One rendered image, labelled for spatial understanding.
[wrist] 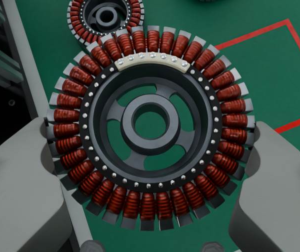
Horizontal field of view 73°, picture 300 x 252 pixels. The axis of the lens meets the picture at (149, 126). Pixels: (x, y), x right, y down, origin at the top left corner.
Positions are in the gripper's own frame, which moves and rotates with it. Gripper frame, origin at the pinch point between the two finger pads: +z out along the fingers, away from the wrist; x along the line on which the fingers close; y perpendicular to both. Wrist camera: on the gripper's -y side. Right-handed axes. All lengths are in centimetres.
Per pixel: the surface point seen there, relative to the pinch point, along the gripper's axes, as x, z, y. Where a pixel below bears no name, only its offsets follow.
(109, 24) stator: -6.0, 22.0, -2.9
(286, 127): 20.3, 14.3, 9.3
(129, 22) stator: -2.9, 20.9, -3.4
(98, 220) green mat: -6.6, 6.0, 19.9
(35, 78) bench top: -17.7, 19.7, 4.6
